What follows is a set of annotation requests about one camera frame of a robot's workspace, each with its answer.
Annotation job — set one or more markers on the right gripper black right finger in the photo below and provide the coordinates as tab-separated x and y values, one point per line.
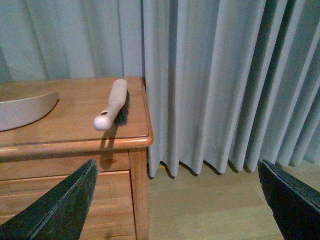
295	205

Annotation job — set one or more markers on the light grey curtain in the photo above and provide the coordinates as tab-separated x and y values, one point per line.
228	81

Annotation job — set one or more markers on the beige plastic dustpan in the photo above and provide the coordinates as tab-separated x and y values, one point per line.
21	112

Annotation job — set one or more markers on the wooden nightstand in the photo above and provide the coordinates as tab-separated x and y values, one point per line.
36	157

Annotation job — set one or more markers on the beige hand brush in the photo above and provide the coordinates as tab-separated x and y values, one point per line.
116	112

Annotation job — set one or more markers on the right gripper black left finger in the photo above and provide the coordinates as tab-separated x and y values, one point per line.
60	214

